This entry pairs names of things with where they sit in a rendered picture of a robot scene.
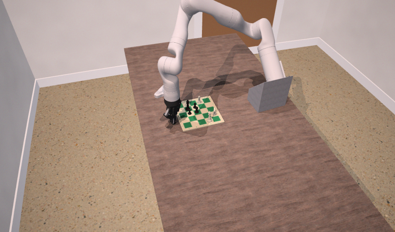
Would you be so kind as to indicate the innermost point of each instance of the green and cream chessboard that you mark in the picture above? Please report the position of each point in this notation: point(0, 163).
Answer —
point(199, 120)

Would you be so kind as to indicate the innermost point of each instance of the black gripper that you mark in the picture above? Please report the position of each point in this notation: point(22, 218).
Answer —
point(172, 109)

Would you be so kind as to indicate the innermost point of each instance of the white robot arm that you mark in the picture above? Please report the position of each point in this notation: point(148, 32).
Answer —
point(170, 67)

